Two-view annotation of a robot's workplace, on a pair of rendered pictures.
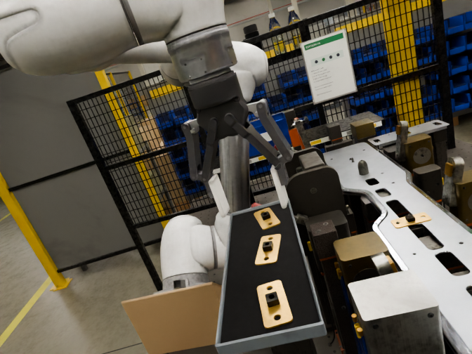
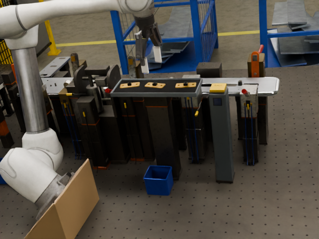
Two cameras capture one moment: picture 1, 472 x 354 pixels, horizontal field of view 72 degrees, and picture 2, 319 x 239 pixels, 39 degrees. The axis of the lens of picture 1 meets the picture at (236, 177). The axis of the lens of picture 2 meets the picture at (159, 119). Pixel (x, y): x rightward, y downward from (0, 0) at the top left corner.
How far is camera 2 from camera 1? 1.75 m
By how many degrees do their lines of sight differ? 71
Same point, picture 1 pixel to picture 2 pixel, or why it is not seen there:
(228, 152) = (36, 82)
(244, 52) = not seen: hidden behind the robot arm
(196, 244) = (43, 158)
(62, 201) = not seen: outside the picture
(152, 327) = (69, 216)
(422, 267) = not seen: hidden behind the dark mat
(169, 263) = (42, 175)
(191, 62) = (151, 8)
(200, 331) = (87, 202)
